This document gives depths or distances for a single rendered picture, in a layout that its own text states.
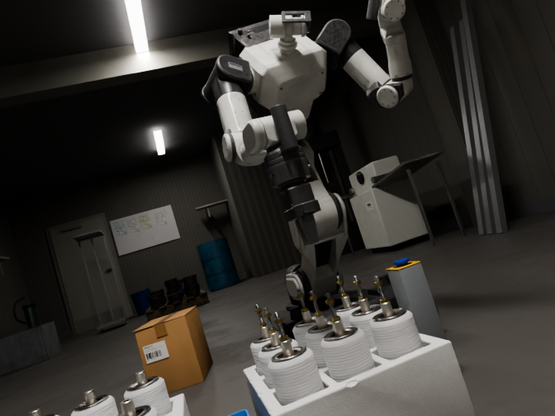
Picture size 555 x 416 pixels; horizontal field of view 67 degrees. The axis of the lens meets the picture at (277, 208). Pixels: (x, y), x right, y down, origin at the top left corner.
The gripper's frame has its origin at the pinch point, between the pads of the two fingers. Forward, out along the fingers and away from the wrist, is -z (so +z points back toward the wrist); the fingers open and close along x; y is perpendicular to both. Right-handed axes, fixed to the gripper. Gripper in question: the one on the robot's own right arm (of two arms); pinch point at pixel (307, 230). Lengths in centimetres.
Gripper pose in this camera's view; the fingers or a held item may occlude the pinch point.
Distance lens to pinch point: 90.6
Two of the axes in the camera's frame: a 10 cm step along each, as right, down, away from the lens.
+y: 9.3, -2.7, 2.5
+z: -3.0, -9.5, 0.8
